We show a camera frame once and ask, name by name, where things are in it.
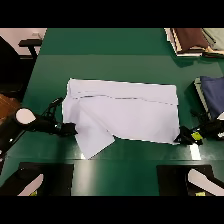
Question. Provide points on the blue garment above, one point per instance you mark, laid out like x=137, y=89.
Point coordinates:
x=214, y=95

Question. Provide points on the pale green garment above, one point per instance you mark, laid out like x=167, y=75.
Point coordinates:
x=215, y=36

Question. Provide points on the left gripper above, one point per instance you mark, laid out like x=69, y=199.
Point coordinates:
x=68, y=129

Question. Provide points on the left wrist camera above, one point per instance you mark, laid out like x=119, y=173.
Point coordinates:
x=53, y=106

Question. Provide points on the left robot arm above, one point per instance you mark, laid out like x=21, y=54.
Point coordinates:
x=20, y=124

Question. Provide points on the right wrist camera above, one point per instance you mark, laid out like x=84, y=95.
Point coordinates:
x=199, y=117

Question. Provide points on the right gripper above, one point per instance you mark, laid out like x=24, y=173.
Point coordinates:
x=190, y=136

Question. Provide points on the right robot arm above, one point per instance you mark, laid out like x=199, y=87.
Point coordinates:
x=213, y=128

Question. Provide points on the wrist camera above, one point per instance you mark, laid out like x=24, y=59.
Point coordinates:
x=199, y=117
x=53, y=106

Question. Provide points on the brown garment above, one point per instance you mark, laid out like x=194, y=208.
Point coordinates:
x=190, y=37

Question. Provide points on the white shirt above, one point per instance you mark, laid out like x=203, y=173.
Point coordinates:
x=126, y=111

